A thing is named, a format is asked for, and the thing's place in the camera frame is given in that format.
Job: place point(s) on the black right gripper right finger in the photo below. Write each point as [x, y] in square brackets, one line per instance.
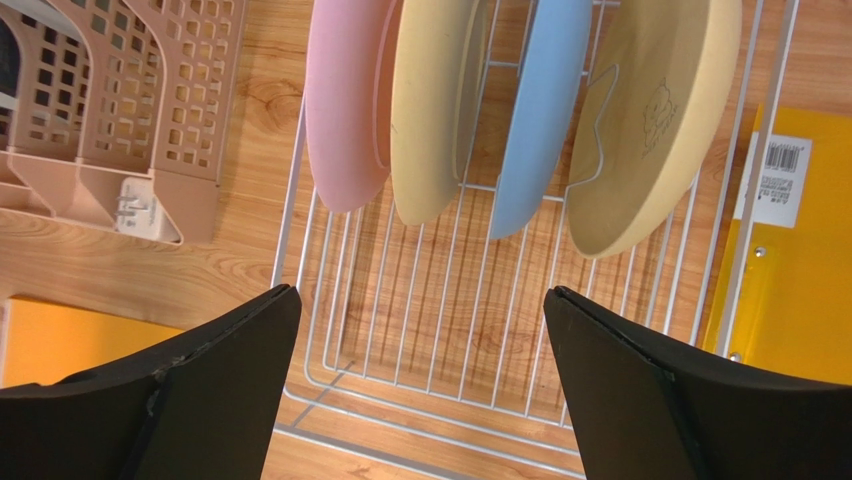
[644, 405]

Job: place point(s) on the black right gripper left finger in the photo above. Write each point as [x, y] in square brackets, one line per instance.
[200, 405]

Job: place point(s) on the yellow plate with bear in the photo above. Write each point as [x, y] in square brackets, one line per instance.
[659, 88]

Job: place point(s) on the blue plate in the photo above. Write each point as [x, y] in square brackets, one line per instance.
[549, 82]

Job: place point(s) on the pink plate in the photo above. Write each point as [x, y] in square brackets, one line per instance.
[348, 89]

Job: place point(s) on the orange mat left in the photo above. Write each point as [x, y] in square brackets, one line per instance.
[43, 342]

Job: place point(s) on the orange mat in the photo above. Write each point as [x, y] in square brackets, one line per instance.
[794, 310]
[43, 342]

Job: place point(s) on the orange mat right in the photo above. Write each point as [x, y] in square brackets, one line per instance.
[794, 310]

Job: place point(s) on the white power adapter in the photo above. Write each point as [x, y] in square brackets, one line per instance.
[140, 214]

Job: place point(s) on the pink plastic file organizer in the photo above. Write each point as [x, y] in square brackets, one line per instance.
[93, 92]

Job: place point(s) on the white wire dish rack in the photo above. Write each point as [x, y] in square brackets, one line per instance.
[425, 347]

